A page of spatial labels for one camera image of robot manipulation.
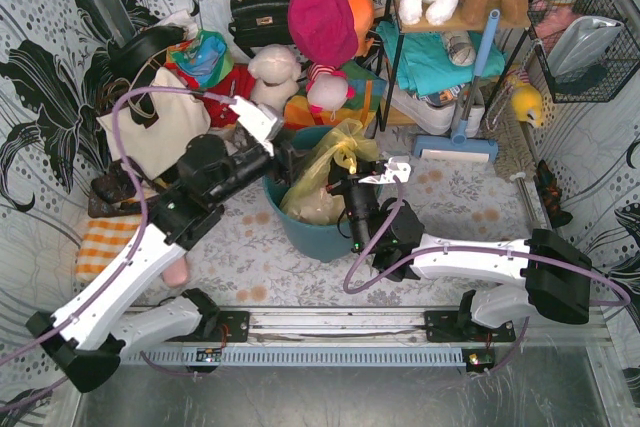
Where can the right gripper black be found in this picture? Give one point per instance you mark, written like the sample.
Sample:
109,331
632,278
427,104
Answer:
347,178

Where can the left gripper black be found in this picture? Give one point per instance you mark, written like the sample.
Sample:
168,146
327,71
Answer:
283,156

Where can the yellow trash bag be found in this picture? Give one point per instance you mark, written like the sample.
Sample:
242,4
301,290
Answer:
345,145

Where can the teal trash bin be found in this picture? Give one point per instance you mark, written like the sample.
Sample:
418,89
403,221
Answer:
324,243

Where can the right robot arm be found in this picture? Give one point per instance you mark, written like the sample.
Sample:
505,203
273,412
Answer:
541,275

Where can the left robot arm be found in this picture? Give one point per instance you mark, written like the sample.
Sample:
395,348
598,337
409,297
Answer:
90,336

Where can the rainbow striped bag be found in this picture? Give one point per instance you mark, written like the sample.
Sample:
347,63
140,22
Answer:
362,107

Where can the colourful printed bag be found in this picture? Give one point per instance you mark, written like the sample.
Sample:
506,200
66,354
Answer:
203,62

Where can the magenta cloth bag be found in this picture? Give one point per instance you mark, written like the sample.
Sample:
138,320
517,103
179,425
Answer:
323,30

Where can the white pink plush toy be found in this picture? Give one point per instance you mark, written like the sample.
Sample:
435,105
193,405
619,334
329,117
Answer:
328,89

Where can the red cloth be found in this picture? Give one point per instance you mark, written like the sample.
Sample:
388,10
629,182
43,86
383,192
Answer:
239,82

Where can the cream plush lamb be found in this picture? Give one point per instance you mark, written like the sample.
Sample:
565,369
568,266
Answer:
276,72

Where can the white sneakers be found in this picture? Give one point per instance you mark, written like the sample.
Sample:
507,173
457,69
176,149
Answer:
438,120

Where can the blue floor mop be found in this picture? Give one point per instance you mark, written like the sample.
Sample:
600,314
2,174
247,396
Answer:
458,146

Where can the teal folded towel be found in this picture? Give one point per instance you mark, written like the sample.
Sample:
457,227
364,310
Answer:
424,67

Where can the black leather handbag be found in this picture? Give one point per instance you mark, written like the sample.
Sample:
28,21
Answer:
259,23

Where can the pink plush limb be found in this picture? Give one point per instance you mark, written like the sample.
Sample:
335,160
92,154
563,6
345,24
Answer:
176,274

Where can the orange plush toy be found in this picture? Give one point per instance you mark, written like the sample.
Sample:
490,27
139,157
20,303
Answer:
363,15

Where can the grey chenille mop head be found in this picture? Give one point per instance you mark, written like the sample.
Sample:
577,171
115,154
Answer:
514,159

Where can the grey patterned shoe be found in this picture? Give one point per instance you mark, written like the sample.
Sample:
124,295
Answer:
459,48

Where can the orange checkered cloth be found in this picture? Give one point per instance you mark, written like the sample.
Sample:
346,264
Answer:
103,241

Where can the yellow plush duck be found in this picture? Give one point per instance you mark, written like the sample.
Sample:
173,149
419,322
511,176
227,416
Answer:
526,100

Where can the silver foil pouch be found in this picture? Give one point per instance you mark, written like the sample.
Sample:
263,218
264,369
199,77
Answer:
582,44

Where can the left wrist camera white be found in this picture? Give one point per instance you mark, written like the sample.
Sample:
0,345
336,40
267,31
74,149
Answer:
261,121

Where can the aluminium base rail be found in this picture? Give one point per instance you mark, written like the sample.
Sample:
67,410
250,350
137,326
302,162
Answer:
330,327

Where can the black wire basket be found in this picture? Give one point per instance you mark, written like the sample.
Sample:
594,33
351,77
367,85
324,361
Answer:
600,82

